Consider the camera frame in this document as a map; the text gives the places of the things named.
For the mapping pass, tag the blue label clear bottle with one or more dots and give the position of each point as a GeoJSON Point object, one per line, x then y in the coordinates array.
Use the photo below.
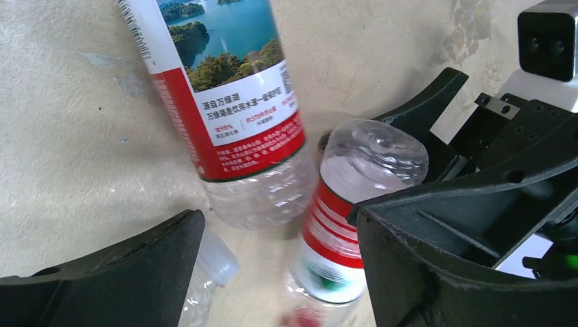
{"type": "Point", "coordinates": [215, 266]}

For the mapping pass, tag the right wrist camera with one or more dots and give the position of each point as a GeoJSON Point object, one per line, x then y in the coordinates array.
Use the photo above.
{"type": "Point", "coordinates": [547, 47]}

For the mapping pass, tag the red and blue label bottle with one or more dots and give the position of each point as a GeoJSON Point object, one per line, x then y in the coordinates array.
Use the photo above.
{"type": "Point", "coordinates": [220, 70]}

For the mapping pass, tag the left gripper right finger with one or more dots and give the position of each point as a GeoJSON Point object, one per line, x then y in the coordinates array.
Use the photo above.
{"type": "Point", "coordinates": [413, 283]}

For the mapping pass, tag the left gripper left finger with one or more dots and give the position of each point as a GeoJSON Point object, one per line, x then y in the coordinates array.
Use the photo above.
{"type": "Point", "coordinates": [141, 281]}

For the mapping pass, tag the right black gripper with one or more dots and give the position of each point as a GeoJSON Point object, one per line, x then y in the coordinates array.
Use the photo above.
{"type": "Point", "coordinates": [502, 194]}

